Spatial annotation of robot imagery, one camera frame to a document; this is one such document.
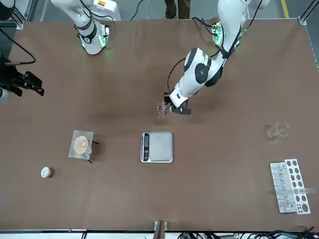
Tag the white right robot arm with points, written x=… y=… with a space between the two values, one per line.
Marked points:
x=92 y=37

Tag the white box with yellow label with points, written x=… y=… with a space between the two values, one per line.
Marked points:
x=109 y=8

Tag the small white cap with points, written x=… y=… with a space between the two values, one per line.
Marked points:
x=45 y=172

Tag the white test tube rack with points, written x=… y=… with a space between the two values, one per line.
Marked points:
x=284 y=189

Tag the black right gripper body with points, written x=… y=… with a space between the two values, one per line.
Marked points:
x=10 y=74

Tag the aluminium post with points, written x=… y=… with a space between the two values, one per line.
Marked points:
x=160 y=229

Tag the large glass beaker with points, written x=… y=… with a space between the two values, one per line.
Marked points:
x=274 y=133

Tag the clear test tube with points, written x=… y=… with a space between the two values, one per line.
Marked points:
x=307 y=191

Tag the small glass beaker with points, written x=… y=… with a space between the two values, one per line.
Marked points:
x=161 y=112

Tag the person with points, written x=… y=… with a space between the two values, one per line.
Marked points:
x=174 y=8

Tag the glass alcohol lamp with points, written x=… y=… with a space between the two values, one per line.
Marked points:
x=87 y=152

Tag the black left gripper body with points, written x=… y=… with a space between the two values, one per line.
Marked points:
x=182 y=108

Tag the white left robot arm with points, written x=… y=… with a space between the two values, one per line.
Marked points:
x=194 y=82

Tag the silver digital balance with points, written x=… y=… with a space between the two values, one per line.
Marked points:
x=160 y=147

